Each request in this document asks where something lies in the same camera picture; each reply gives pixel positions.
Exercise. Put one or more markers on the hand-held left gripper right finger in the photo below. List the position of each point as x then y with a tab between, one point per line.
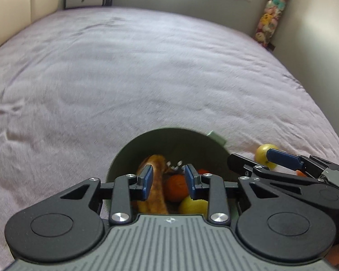
190	181

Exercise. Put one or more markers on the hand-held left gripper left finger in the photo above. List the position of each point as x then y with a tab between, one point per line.
147	180

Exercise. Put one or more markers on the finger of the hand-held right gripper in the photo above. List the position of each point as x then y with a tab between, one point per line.
282	158
243	166

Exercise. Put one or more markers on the brown spotted banana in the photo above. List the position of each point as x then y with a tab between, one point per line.
158	186

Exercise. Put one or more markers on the orange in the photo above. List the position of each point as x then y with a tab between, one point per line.
175	190
204	171
299	172

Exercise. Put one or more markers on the green apple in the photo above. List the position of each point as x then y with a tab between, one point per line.
261	151
190	206

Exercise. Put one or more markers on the green plastic colander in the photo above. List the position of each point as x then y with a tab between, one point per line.
172	141

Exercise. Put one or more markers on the pale pink blanket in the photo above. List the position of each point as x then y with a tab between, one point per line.
130	76

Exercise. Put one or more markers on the hanging plush toy stack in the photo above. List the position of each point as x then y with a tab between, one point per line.
271	17

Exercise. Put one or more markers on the white box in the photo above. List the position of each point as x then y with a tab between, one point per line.
84	0

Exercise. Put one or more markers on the cream padded headboard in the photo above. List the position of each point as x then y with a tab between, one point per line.
17	8

